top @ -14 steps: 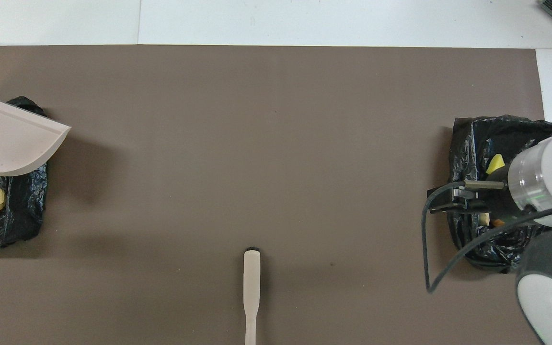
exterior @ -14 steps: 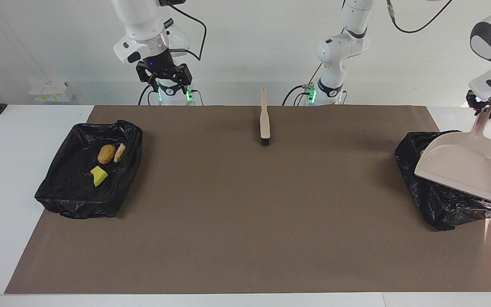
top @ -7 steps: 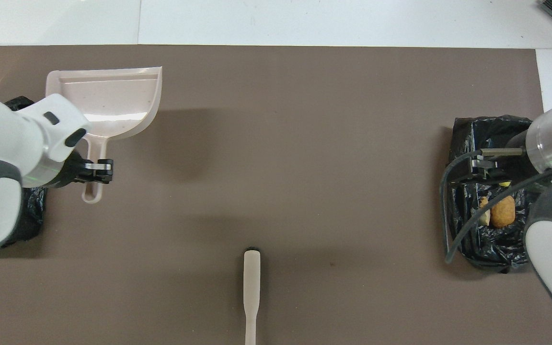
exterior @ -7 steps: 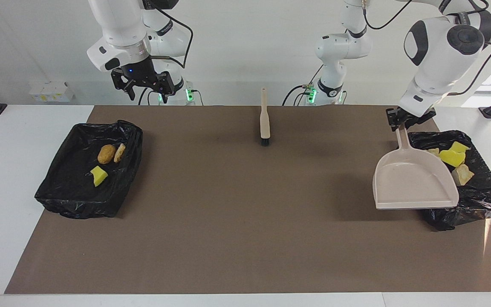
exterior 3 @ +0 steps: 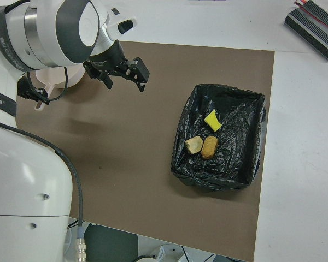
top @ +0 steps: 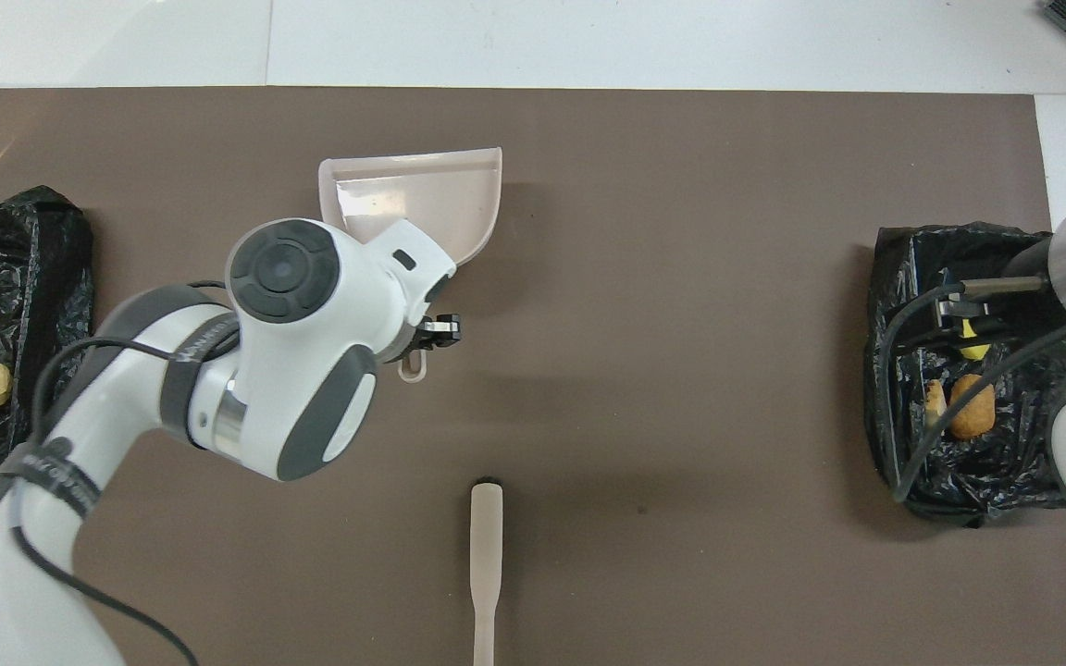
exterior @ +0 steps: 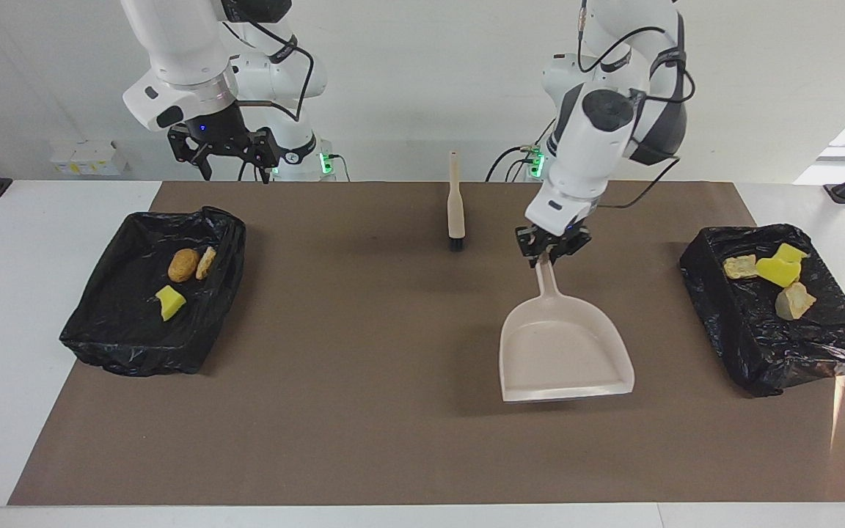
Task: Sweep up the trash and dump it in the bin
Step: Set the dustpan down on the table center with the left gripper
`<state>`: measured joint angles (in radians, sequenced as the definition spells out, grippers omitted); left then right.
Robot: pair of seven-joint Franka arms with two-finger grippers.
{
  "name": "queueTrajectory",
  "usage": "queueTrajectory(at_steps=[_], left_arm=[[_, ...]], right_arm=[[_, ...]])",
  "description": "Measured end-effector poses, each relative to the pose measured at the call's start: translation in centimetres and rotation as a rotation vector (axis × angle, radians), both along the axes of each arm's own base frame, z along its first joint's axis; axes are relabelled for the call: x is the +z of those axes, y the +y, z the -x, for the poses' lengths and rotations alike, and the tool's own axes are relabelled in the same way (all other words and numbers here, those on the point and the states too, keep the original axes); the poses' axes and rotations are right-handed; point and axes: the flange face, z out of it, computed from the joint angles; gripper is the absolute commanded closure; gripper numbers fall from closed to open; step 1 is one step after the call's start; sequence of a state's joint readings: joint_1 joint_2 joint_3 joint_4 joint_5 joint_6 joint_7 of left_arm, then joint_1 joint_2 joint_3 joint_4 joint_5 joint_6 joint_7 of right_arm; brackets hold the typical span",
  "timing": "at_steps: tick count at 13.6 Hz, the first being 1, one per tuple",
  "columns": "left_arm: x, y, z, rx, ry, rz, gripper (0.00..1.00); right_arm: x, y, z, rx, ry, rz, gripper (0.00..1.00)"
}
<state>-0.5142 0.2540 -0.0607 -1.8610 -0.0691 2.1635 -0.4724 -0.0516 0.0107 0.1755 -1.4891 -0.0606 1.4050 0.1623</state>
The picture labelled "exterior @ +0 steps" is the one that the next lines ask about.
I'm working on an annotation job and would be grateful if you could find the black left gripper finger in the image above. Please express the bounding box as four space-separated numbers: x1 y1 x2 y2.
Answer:
558 222 592 257
516 226 545 266

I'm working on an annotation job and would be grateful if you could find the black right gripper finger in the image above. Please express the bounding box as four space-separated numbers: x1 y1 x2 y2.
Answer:
241 127 282 184
168 126 215 182

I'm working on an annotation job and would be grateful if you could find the beige brush with black bristles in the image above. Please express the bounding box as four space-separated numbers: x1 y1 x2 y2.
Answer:
447 151 467 252

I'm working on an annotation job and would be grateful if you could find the beige plastic dustpan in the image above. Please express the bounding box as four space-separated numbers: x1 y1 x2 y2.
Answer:
499 253 635 403

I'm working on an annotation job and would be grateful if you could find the brown bread roll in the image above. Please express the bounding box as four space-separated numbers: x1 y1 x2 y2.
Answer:
167 248 200 283

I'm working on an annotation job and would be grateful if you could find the small yellow green sponge piece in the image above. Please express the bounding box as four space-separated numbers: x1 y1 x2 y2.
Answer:
156 285 187 322

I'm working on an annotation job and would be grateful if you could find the notched yellow sponge piece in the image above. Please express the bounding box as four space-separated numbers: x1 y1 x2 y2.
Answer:
756 257 802 288

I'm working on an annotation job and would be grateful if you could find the bin lined with black bag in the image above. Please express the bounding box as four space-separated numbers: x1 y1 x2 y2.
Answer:
679 224 845 398
59 206 247 378

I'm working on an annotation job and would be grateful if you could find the brown table mat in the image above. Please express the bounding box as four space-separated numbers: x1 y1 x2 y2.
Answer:
8 181 845 507

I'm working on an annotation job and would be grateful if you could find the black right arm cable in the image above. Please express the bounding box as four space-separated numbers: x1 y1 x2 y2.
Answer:
221 0 315 122

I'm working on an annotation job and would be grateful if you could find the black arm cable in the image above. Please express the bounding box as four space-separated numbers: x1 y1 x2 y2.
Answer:
486 0 696 210
221 0 315 122

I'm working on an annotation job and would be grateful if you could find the white wall box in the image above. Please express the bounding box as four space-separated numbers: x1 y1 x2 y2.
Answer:
49 139 128 177

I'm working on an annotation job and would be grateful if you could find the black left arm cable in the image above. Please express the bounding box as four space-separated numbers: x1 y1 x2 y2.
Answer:
486 0 696 210

